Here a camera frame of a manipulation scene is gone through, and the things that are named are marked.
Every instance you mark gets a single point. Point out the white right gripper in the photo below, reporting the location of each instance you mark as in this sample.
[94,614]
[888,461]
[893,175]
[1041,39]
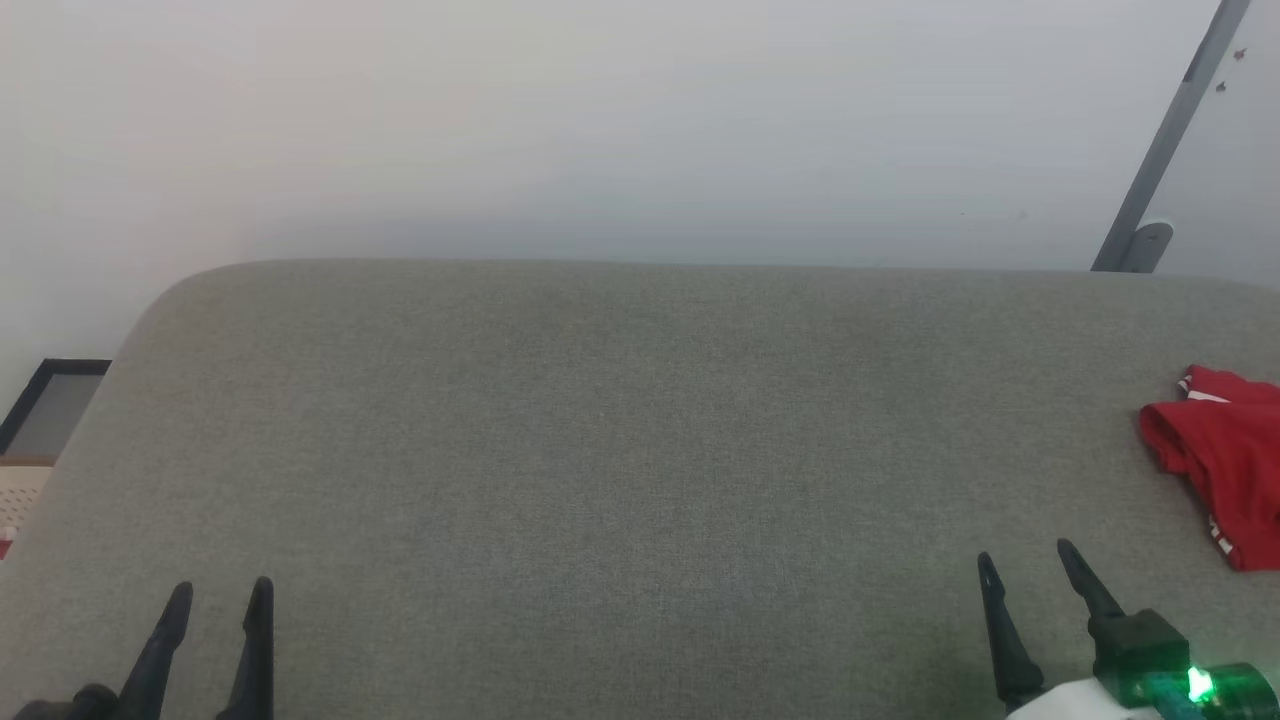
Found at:
[1080,703]

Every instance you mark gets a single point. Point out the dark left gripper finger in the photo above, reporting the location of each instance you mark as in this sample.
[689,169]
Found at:
[160,650]
[255,660]

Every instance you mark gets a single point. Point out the red and white garment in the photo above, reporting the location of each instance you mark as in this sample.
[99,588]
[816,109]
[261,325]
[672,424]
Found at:
[1230,450]

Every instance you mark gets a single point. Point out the beige perforated basket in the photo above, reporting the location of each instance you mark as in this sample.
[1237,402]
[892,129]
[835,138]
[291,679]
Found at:
[20,500]

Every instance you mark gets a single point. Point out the grey fabric sofa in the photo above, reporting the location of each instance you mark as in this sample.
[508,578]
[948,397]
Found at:
[620,470]

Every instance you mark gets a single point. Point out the grey metal pole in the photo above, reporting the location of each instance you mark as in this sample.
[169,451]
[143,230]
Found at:
[1170,130]

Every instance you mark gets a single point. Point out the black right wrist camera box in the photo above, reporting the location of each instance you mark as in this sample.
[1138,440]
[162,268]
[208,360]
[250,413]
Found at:
[1135,645]

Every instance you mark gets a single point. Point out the black picture frame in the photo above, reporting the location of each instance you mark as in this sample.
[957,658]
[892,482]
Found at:
[55,405]

